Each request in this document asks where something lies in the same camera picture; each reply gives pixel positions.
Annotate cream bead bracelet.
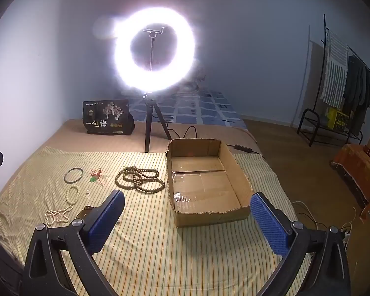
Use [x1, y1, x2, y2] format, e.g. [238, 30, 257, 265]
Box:
[64, 185, 81, 205]

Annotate small pearl necklace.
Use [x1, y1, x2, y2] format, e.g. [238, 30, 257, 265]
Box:
[44, 204, 74, 226]

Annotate red string jade pendant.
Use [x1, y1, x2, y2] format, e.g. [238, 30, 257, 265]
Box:
[89, 168, 104, 186]

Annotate dark blue bangle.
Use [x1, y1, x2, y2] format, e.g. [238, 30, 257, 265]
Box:
[63, 167, 84, 185]

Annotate brown wooden bead necklace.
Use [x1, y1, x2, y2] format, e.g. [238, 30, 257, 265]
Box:
[115, 166, 167, 195]

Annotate red strap wristwatch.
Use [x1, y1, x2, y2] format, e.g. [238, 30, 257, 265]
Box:
[77, 206, 94, 219]

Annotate striped yellow cloth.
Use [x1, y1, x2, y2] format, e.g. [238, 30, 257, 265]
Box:
[0, 147, 281, 295]

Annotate open cardboard box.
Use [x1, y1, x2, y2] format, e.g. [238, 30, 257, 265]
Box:
[166, 138, 254, 228]

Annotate orange cloth covered box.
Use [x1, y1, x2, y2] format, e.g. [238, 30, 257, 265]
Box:
[330, 144, 370, 212]

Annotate black printed shopping bag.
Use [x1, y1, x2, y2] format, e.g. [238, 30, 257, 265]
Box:
[83, 100, 135, 136]

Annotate black clothes rack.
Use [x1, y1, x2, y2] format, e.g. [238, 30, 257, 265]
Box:
[297, 21, 370, 146]

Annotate yellow black box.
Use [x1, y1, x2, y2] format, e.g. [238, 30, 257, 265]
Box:
[326, 107, 349, 132]

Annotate black tripod stand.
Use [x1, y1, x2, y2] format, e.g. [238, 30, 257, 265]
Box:
[143, 93, 172, 153]

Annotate white striped hanging garment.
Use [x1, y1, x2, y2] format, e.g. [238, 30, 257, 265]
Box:
[319, 29, 349, 108]

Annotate blue patterned quilt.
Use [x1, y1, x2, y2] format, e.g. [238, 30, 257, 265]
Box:
[127, 86, 248, 130]

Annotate dark hanging clothes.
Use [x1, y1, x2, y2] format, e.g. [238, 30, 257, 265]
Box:
[342, 55, 370, 136]

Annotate phone holder clip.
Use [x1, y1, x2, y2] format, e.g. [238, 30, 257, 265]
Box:
[143, 27, 165, 40]

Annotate black power cable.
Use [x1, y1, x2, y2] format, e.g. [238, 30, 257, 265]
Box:
[155, 110, 263, 155]

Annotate white ring light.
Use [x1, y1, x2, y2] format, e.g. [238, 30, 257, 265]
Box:
[113, 7, 196, 93]

